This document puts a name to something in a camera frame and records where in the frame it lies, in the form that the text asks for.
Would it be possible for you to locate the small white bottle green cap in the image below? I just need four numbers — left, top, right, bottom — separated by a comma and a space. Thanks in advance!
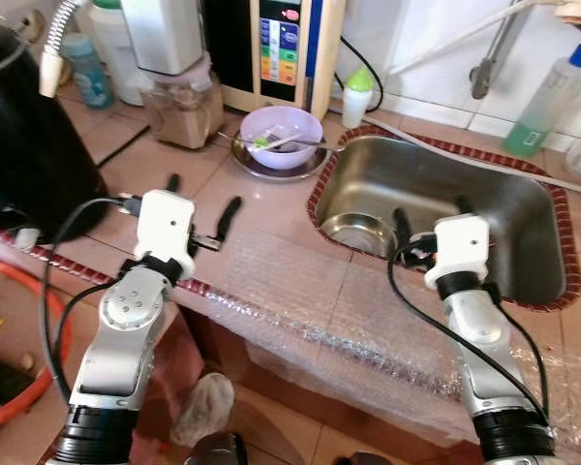
341, 67, 378, 130

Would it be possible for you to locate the clear bubble wrap sheet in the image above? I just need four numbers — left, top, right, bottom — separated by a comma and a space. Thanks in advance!
201, 226, 581, 458

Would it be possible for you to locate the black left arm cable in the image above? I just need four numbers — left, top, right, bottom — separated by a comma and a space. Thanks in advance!
38, 194, 144, 406

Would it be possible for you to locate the grey robot foot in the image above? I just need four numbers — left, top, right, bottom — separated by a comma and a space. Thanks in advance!
168, 372, 236, 448

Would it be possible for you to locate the silver water filter housing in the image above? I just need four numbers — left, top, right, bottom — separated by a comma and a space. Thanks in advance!
120, 0, 207, 78

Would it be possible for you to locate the glass jar with brown powder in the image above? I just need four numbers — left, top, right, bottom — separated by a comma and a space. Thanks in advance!
139, 52, 225, 151

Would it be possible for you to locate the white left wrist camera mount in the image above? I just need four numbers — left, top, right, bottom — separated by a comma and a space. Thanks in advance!
135, 190, 197, 279

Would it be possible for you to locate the orange hose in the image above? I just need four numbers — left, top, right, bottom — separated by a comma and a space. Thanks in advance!
0, 255, 75, 433

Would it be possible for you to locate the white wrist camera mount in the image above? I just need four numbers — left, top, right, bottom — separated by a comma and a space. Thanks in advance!
433, 214, 492, 283
135, 190, 197, 279

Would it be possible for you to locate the teal plastic bottle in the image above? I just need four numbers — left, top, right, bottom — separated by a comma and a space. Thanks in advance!
62, 33, 116, 110

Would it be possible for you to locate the round metal plate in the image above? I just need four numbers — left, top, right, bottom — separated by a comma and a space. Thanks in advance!
231, 136, 333, 184

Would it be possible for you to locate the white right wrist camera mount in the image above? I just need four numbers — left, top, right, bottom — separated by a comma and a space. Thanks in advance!
433, 214, 492, 283

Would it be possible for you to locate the grey metal wall tap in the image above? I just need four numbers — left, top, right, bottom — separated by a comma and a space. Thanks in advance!
469, 0, 535, 101

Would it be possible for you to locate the water ionizer with coloured panel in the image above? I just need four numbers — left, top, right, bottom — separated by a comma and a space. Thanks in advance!
202, 0, 347, 121

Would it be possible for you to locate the stainless steel sink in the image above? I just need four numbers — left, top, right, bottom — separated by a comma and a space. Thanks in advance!
307, 123, 581, 313

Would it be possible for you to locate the flexible metal hose spout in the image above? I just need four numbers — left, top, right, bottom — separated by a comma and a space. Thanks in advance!
38, 0, 90, 99

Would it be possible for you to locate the purple plastic bowl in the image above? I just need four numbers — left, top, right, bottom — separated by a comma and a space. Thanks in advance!
239, 106, 325, 172

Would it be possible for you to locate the metal spoon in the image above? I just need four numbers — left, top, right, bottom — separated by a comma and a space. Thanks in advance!
217, 130, 342, 153

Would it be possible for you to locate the white plastic pipe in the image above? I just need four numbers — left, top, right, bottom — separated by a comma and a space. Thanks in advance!
382, 0, 581, 80

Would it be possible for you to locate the green liquid bottle blue cap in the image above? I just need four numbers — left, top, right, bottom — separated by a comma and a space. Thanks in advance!
503, 39, 581, 159

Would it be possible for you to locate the metal bowl in sink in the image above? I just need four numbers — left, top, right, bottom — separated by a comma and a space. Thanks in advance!
319, 212, 400, 260

